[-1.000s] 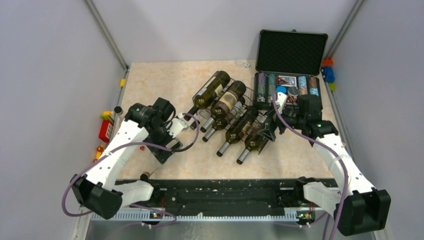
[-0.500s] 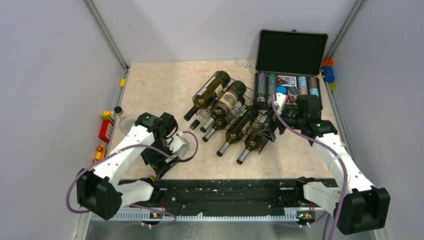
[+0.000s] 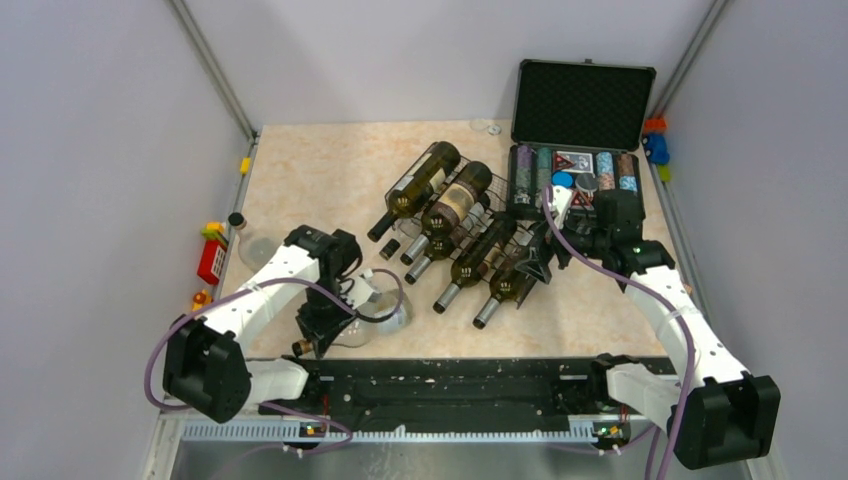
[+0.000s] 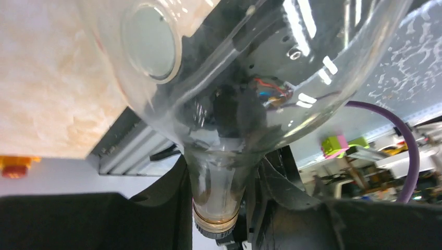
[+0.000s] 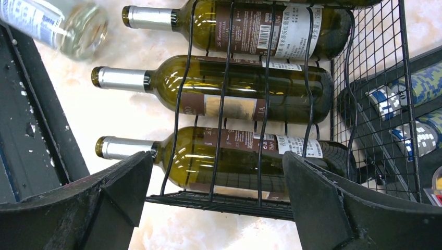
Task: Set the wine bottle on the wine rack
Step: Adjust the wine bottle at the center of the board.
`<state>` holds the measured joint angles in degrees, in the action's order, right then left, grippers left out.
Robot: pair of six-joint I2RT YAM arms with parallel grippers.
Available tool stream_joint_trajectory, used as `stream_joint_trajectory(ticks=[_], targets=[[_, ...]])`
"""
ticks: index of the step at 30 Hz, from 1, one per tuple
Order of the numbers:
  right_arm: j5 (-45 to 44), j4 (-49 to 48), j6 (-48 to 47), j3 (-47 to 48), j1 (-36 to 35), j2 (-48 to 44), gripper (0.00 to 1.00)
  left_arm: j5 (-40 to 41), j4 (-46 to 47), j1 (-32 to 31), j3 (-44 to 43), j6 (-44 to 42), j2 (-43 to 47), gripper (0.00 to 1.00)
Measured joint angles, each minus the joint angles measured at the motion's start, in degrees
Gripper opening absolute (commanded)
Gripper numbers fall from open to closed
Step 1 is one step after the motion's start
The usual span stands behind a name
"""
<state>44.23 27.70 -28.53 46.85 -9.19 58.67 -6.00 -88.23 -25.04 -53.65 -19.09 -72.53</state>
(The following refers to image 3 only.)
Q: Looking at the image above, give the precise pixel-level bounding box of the red toy block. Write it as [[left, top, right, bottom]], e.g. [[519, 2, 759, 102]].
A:
[[196, 222, 229, 286]]

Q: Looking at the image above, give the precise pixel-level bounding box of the green wine bottle front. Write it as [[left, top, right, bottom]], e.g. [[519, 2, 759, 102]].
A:
[[404, 235, 462, 285]]

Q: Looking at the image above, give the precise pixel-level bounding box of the clear round bottle left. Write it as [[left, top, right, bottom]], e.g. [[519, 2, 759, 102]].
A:
[[227, 212, 281, 273]]

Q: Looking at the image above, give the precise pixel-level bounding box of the blue orange toy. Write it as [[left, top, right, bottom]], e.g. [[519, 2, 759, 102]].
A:
[[642, 118, 671, 183]]

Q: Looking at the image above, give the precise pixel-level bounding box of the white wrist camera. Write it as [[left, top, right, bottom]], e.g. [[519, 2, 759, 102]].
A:
[[341, 268, 378, 310], [548, 185, 575, 230]]

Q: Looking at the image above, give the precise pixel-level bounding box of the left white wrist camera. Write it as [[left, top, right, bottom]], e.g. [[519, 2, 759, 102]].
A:
[[341, 268, 378, 310]]

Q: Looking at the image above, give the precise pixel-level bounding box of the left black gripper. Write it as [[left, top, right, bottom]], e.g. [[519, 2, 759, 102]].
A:
[[295, 276, 359, 357]]

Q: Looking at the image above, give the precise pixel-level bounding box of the dark bottle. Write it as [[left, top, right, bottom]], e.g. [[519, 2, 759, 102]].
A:
[[367, 141, 461, 242]]

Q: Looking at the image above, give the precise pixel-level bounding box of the small clear glass lid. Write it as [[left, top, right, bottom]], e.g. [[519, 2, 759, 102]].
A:
[[469, 118, 502, 136]]

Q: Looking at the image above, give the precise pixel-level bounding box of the yellow toy car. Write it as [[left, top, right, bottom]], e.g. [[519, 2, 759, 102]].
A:
[[191, 289, 213, 311]]

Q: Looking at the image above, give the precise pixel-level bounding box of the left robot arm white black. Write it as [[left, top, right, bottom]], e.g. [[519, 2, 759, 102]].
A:
[[159, 225, 372, 424]]

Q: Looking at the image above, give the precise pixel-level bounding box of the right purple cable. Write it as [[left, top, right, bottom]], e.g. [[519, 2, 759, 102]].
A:
[[541, 186, 697, 480]]

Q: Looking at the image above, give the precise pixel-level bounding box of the clear tall glass bottle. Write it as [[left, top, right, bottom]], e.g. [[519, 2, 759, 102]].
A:
[[291, 281, 414, 359]]

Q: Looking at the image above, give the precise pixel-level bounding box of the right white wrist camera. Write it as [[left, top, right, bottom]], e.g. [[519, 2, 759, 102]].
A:
[[548, 185, 575, 230]]

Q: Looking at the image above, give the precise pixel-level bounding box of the black wire wine rack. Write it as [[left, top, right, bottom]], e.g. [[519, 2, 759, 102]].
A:
[[368, 141, 531, 324]]

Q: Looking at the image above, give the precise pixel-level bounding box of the green wine bottle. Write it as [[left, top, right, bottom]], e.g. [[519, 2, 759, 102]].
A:
[[400, 161, 493, 265], [433, 212, 518, 314], [472, 224, 547, 330], [404, 235, 462, 285]]

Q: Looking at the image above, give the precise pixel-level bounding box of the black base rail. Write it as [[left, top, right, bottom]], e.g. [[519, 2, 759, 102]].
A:
[[251, 356, 677, 435]]

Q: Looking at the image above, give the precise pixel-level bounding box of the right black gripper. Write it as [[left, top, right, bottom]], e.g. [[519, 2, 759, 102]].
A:
[[516, 205, 611, 283]]

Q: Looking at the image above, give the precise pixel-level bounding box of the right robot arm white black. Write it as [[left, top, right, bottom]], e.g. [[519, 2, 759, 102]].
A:
[[540, 186, 781, 477]]

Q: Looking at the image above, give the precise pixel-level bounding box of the black poker chip case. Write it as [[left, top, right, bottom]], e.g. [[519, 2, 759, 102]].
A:
[[505, 59, 656, 221]]

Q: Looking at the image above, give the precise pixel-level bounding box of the green wine bottle back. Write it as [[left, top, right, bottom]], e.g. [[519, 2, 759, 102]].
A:
[[472, 224, 547, 330]]

